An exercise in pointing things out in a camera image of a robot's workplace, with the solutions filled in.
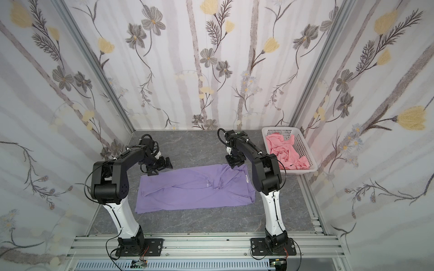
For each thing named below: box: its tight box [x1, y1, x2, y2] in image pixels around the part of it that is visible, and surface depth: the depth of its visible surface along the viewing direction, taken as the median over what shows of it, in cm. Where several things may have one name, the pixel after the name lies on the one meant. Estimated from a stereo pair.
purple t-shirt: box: [135, 163, 256, 215], surface depth 93 cm
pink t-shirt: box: [265, 132, 311, 170], surface depth 106 cm
